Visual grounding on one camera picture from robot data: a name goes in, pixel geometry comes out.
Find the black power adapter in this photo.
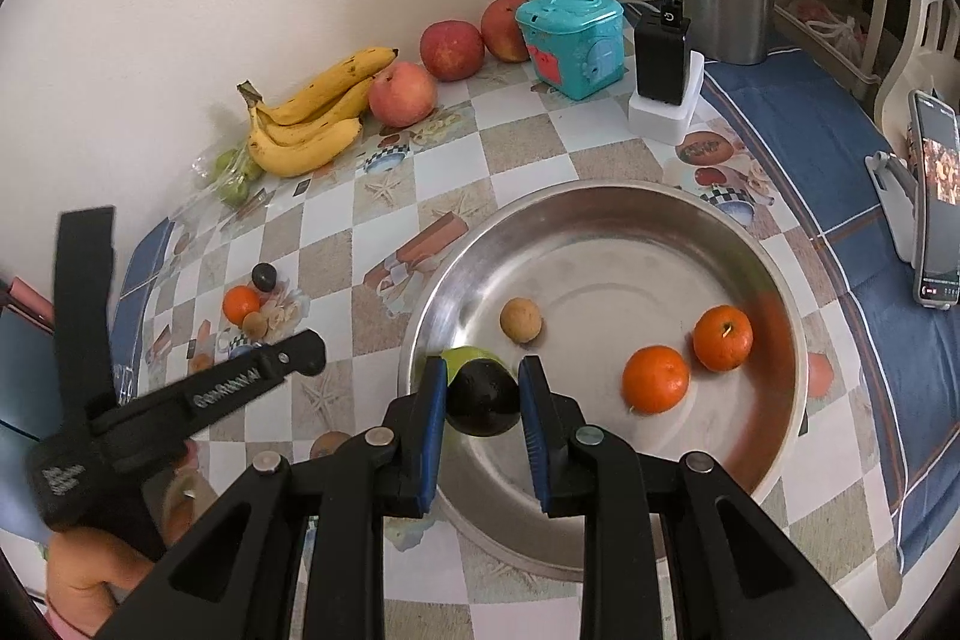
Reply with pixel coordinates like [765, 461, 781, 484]
[635, 0, 690, 106]

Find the white phone stand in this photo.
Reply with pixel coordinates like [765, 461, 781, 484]
[864, 151, 916, 268]

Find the smartphone on stand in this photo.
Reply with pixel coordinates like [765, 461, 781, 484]
[908, 91, 958, 310]

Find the white plastic chair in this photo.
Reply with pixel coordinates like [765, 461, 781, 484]
[874, 0, 960, 158]

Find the brown longan in plate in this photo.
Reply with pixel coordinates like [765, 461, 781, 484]
[500, 298, 544, 344]

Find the yellow banana bunch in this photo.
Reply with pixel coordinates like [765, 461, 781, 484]
[238, 47, 398, 179]

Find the orange tangerine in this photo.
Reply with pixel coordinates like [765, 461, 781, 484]
[622, 346, 690, 414]
[221, 286, 260, 325]
[692, 305, 754, 374]

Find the dark plum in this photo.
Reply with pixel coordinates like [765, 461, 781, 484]
[251, 262, 278, 296]
[446, 359, 521, 437]

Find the red apple middle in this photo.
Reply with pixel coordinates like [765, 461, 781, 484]
[420, 19, 485, 83]

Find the person's left hand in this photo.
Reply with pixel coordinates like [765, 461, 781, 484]
[46, 526, 153, 638]

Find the red apple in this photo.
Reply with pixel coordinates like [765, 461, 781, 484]
[420, 19, 485, 83]
[480, 0, 529, 64]
[368, 62, 436, 128]

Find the green mango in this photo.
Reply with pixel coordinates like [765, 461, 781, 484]
[409, 346, 511, 392]

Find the brown longan fruit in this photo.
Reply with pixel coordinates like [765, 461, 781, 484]
[241, 312, 270, 342]

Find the white charger base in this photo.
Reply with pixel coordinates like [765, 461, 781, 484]
[626, 50, 706, 146]

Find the red apple front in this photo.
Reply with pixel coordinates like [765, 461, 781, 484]
[368, 62, 436, 128]

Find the teal toy box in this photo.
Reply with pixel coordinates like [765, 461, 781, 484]
[514, 0, 625, 101]

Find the large steel plate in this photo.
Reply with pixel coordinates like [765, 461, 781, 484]
[398, 180, 812, 573]

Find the bag of green fruits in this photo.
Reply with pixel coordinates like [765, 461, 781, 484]
[192, 145, 263, 209]

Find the checkered printed tablecloth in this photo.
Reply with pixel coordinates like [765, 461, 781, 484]
[114, 47, 958, 638]

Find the red apple right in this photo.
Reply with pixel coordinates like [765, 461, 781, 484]
[480, 0, 529, 64]

